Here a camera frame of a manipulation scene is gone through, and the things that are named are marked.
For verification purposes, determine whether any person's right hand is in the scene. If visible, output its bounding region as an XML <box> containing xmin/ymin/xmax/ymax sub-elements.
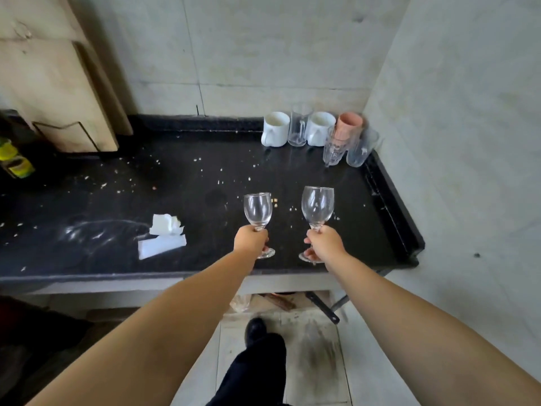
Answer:
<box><xmin>303</xmin><ymin>225</ymin><xmax>348</xmax><ymax>265</ymax></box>

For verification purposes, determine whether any person's left hand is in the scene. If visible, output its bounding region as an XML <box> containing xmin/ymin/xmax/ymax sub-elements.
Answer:
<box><xmin>233</xmin><ymin>225</ymin><xmax>269</xmax><ymax>261</ymax></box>

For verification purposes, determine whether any large clear wine glass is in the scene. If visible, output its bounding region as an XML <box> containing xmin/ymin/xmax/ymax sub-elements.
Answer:
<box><xmin>298</xmin><ymin>186</ymin><xmax>335</xmax><ymax>264</ymax></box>

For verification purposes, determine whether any small clear wine glass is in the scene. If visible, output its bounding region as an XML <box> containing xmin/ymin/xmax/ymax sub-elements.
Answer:
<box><xmin>243</xmin><ymin>192</ymin><xmax>276</xmax><ymax>259</ymax></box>

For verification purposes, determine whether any person's right forearm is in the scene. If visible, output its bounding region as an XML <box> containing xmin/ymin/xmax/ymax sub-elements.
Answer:
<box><xmin>325</xmin><ymin>250</ymin><xmax>541</xmax><ymax>406</ymax></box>

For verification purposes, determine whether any person's left forearm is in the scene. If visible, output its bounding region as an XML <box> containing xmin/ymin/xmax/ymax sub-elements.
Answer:
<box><xmin>25</xmin><ymin>249</ymin><xmax>256</xmax><ymax>406</ymax></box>

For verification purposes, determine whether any person's black shoe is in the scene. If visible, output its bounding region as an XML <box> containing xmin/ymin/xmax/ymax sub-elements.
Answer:
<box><xmin>245</xmin><ymin>317</ymin><xmax>268</xmax><ymax>349</ymax></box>

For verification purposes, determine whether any clear faceted glass tumbler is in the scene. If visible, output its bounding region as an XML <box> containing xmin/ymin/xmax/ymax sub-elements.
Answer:
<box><xmin>322</xmin><ymin>125</ymin><xmax>351</xmax><ymax>167</ymax></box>

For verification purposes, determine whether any crumpled white tissue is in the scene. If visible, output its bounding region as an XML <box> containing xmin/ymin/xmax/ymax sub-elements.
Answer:
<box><xmin>149</xmin><ymin>214</ymin><xmax>186</xmax><ymax>237</ymax></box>

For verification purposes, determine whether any clear smooth glass tumbler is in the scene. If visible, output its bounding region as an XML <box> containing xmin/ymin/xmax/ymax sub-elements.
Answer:
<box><xmin>346</xmin><ymin>127</ymin><xmax>380</xmax><ymax>168</ymax></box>

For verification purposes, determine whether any flat white paper napkin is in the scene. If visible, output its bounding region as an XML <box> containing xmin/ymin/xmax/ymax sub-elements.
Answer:
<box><xmin>138</xmin><ymin>234</ymin><xmax>187</xmax><ymax>261</ymax></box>

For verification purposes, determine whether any white ceramic mug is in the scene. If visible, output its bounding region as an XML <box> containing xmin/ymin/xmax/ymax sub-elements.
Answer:
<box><xmin>304</xmin><ymin>111</ymin><xmax>336</xmax><ymax>147</ymax></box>
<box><xmin>261</xmin><ymin>111</ymin><xmax>291</xmax><ymax>148</ymax></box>

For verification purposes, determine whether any clear glass mug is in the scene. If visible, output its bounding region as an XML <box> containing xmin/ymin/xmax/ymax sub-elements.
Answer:
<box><xmin>288</xmin><ymin>102</ymin><xmax>314</xmax><ymax>147</ymax></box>

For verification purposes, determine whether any pink plastic cup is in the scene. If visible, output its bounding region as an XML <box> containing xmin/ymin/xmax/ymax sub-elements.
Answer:
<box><xmin>334</xmin><ymin>112</ymin><xmax>364</xmax><ymax>142</ymax></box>

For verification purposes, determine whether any person's black trouser leg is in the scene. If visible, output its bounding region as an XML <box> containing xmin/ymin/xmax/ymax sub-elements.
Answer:
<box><xmin>205</xmin><ymin>333</ymin><xmax>292</xmax><ymax>406</ymax></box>

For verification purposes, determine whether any yellow green bottle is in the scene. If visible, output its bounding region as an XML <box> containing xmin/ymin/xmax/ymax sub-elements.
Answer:
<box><xmin>0</xmin><ymin>138</ymin><xmax>36</xmax><ymax>180</ymax></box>

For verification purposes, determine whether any wooden cutting board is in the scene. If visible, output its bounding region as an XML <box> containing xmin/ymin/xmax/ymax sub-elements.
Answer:
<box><xmin>0</xmin><ymin>0</ymin><xmax>134</xmax><ymax>153</ymax></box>

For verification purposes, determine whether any black pan handle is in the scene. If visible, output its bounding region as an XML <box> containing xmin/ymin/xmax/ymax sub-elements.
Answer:
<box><xmin>305</xmin><ymin>292</ymin><xmax>340</xmax><ymax>325</ymax></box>

